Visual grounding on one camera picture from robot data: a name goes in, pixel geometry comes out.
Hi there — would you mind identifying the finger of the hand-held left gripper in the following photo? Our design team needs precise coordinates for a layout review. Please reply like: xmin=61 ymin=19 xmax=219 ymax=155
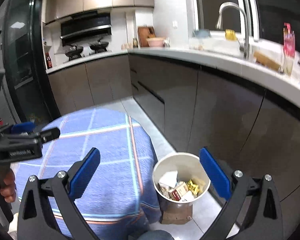
xmin=11 ymin=122 xmax=35 ymax=133
xmin=32 ymin=127 xmax=61 ymax=144

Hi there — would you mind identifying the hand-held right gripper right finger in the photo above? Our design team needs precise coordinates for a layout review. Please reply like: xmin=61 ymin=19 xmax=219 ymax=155
xmin=199 ymin=147 xmax=283 ymax=240

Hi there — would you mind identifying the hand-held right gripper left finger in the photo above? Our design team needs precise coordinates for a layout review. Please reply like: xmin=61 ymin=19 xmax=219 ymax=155
xmin=17 ymin=147 xmax=101 ymax=240

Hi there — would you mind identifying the yellow snack wrapper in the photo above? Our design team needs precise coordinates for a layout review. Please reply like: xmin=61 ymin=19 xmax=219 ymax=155
xmin=186 ymin=178 xmax=206 ymax=196

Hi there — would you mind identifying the white round bin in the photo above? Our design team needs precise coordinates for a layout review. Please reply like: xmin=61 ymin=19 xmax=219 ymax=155
xmin=152 ymin=152 xmax=211 ymax=208

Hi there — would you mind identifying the person's left hand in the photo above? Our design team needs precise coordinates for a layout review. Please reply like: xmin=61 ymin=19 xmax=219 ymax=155
xmin=0 ymin=169 xmax=17 ymax=203

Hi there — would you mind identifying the blue plaid tablecloth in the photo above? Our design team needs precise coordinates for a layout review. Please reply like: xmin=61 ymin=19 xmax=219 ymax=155
xmin=14 ymin=109 xmax=162 ymax=240

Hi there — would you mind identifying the brown cardboard piece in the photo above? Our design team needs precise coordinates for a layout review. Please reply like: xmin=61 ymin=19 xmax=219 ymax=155
xmin=161 ymin=200 xmax=193 ymax=225

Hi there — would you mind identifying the black glass sliding door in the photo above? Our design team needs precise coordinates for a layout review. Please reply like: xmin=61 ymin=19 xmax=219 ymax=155
xmin=2 ymin=0 xmax=62 ymax=128

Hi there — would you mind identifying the black wok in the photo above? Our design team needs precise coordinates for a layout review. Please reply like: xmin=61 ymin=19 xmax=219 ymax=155
xmin=55 ymin=44 xmax=84 ymax=61
xmin=89 ymin=38 xmax=108 ymax=53

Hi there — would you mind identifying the person's leg in jeans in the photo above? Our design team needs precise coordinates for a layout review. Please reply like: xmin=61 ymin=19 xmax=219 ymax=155
xmin=129 ymin=229 xmax=174 ymax=240

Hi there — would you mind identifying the black range hood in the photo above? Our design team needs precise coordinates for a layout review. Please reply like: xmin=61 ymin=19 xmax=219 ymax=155
xmin=60 ymin=12 xmax=112 ymax=47

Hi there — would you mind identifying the white kitchen countertop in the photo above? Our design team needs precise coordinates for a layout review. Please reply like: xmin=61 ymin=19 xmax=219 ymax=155
xmin=45 ymin=46 xmax=300 ymax=115

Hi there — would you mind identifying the wooden dish basket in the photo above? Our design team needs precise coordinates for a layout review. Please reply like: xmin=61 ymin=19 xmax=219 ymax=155
xmin=253 ymin=51 xmax=283 ymax=72

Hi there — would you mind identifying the clear drinking glass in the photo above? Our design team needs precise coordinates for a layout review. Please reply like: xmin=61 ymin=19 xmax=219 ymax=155
xmin=283 ymin=56 xmax=294 ymax=75

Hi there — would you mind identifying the wooden cutting board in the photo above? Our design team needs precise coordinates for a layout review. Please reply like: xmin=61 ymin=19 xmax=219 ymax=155
xmin=137 ymin=26 xmax=155 ymax=47

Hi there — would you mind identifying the pink basin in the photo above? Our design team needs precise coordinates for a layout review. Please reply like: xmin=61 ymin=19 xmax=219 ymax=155
xmin=147 ymin=37 xmax=165 ymax=47

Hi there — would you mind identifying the yellow sponge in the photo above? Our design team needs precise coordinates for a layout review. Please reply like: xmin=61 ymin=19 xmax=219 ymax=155
xmin=225 ymin=29 xmax=237 ymax=41

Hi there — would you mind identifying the light blue container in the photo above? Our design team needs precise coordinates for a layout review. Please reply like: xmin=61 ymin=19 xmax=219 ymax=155
xmin=193 ymin=29 xmax=210 ymax=38

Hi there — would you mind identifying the steel kitchen faucet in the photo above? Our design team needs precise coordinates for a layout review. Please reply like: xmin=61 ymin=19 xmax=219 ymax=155
xmin=216 ymin=2 xmax=250 ymax=60

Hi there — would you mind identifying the pink bottle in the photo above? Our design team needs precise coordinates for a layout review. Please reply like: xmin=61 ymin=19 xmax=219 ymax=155
xmin=283 ymin=22 xmax=296 ymax=58

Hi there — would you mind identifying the white framed window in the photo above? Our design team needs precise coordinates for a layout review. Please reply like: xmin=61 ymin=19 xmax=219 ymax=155
xmin=192 ymin=0 xmax=300 ymax=43

